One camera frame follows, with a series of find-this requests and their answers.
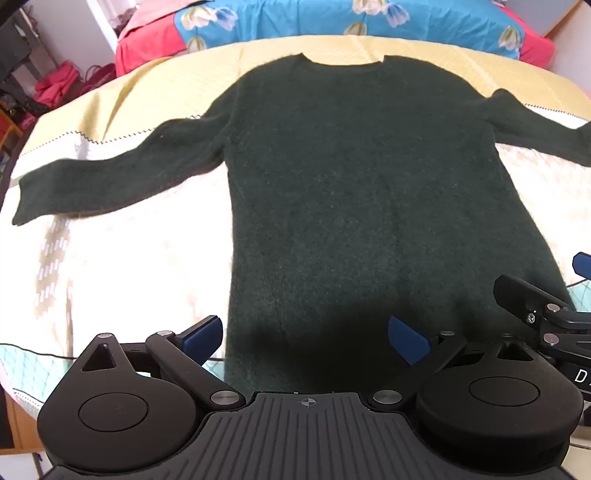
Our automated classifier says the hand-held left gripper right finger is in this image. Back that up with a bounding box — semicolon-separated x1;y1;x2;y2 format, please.
368;315;539;411

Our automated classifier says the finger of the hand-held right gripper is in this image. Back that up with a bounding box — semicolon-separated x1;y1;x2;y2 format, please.
571;251;591;280
492;274;574;325

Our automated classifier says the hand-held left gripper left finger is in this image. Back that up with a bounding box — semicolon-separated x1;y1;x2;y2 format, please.
81;315;246;411

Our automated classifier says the dark green sweater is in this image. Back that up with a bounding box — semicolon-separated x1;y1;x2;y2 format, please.
11;53;591;393

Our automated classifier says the yellow and white quilted blanket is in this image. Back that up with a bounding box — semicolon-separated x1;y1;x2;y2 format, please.
0;34;591;416

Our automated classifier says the maroon bag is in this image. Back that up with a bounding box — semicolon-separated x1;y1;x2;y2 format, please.
83;62;117;89

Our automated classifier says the red bed sheet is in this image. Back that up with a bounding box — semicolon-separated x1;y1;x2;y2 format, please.
115;9;556;77

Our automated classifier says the cluttered dark shelf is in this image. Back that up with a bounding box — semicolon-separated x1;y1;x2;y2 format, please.
0;14;49;153

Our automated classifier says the pink cloth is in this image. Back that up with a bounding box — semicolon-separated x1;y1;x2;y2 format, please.
117;0;199;42

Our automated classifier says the blue floral quilt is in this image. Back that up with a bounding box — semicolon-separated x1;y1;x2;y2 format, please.
173;0;527;61

